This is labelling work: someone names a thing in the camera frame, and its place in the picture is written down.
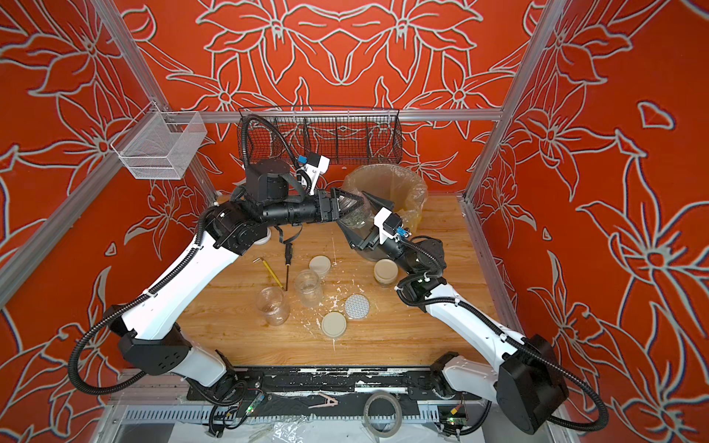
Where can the yellow plastic bin liner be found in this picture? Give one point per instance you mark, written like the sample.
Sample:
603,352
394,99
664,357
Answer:
404,188

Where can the white cable duct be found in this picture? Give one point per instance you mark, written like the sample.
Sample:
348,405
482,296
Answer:
199,415

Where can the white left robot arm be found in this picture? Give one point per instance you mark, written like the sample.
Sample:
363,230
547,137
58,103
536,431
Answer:
276,193

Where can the red clip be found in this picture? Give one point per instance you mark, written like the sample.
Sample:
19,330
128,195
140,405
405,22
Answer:
327,402

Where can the clear jar with tea leaves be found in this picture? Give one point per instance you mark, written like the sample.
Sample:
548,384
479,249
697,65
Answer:
309,288

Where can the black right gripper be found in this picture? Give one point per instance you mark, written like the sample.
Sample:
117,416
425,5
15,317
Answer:
378,251

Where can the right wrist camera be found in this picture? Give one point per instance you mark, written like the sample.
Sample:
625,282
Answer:
390,226

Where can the black wire wall basket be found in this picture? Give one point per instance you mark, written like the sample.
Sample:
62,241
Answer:
346,135

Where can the jar with foil seal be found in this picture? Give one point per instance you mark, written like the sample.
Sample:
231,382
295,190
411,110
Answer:
272,304

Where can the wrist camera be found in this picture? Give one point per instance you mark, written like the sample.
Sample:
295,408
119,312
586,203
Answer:
313,165
390,226

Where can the black handled screwdriver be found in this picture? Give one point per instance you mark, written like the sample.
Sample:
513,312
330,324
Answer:
288,256

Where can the yellow pencil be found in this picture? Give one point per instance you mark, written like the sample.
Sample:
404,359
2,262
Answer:
271,271

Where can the crumpled clear plastic film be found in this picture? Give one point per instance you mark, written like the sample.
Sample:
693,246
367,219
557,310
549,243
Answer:
294,430

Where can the beige lidded jar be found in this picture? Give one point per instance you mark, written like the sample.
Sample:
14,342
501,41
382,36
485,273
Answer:
355,210
386,272

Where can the green push button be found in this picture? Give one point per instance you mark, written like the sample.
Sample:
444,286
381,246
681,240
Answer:
265,239

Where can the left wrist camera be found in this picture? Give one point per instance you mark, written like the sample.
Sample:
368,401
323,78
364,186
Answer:
313,165

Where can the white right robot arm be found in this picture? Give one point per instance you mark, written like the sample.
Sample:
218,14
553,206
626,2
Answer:
526,380

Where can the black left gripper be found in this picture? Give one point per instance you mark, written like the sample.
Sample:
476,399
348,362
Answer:
333,213

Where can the clear tape roll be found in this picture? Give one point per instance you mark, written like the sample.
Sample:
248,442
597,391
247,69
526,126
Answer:
394,414

